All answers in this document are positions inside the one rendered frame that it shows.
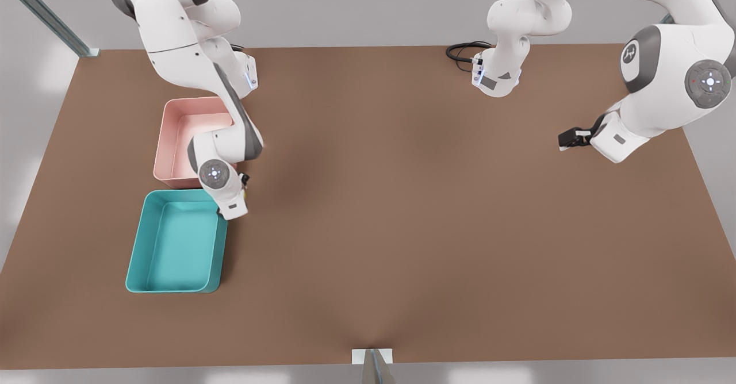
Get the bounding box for pink plastic tray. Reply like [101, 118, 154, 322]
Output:
[152, 97, 240, 190]

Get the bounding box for teal plastic tray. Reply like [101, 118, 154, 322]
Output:
[125, 189, 229, 294]

